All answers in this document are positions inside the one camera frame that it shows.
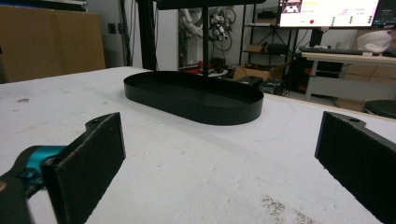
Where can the white cap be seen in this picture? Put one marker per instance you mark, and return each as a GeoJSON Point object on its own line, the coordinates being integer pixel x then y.
{"type": "Point", "coordinates": [373, 41]}

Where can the brown cardboard sheet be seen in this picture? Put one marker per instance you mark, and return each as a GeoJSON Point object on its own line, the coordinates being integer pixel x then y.
{"type": "Point", "coordinates": [46, 40]}

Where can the light wooden desk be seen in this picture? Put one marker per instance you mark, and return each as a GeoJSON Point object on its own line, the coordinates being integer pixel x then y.
{"type": "Point", "coordinates": [348, 71]}

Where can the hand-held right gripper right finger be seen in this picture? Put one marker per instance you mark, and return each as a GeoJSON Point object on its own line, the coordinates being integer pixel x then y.
{"type": "Point", "coordinates": [358, 161]}

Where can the black two-tier oval tray stand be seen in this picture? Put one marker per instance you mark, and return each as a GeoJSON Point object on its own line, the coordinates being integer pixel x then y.
{"type": "Point", "coordinates": [193, 96]}

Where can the black metal shelf rack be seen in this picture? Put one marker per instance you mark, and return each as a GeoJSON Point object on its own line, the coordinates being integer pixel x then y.
{"type": "Point", "coordinates": [264, 34]}

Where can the open cardboard box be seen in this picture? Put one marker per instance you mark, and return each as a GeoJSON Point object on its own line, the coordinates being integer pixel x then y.
{"type": "Point", "coordinates": [253, 72]}

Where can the black round stool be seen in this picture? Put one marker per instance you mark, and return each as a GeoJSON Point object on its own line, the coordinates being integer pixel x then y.
{"type": "Point", "coordinates": [380, 108]}

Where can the black keyboard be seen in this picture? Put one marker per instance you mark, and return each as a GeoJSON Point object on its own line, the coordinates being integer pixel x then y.
{"type": "Point", "coordinates": [330, 50]}

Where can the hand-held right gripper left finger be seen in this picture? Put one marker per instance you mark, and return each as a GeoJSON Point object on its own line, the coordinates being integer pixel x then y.
{"type": "Point", "coordinates": [84, 168]}

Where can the computer monitor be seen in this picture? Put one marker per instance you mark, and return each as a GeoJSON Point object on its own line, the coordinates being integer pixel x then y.
{"type": "Point", "coordinates": [327, 12]}

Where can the black metal stand post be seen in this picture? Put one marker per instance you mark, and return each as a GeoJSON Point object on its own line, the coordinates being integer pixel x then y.
{"type": "Point", "coordinates": [147, 34]}

